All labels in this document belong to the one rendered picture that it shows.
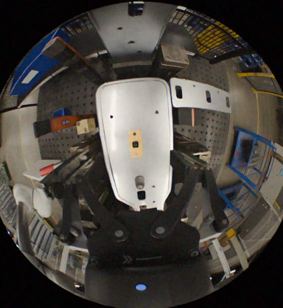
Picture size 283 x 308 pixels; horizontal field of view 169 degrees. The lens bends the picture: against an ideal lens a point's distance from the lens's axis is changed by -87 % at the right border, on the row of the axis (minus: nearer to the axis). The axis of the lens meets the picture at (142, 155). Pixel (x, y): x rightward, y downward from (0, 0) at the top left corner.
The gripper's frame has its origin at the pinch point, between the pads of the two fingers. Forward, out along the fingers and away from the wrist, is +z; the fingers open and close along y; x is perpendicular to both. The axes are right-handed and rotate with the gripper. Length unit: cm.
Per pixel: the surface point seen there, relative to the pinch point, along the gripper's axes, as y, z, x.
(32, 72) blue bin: -33.6, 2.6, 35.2
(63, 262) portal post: -285, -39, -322
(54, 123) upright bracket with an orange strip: -14.8, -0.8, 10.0
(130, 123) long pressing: -0.7, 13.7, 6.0
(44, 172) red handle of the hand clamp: -24.1, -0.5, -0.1
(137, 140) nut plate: 0.8, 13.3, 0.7
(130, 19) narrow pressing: 1.0, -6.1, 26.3
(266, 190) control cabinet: 747, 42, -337
